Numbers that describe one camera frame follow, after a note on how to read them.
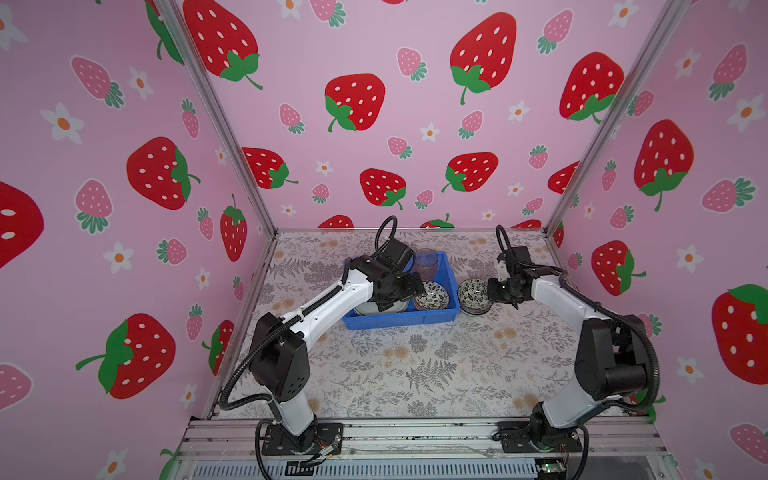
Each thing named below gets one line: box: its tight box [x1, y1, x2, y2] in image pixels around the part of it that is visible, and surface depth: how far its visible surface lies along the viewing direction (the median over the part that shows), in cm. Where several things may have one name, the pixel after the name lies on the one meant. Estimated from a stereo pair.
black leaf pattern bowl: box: [414, 281, 450, 311], surface depth 98 cm
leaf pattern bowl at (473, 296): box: [458, 278, 493, 315], surface depth 97 cm
